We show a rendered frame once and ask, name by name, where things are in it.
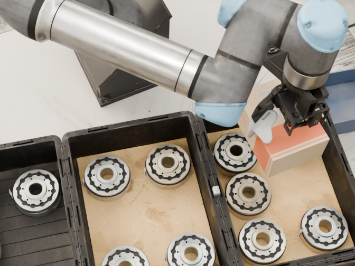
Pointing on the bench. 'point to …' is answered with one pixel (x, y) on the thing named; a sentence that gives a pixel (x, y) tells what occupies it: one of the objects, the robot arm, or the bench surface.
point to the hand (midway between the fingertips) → (279, 121)
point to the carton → (281, 137)
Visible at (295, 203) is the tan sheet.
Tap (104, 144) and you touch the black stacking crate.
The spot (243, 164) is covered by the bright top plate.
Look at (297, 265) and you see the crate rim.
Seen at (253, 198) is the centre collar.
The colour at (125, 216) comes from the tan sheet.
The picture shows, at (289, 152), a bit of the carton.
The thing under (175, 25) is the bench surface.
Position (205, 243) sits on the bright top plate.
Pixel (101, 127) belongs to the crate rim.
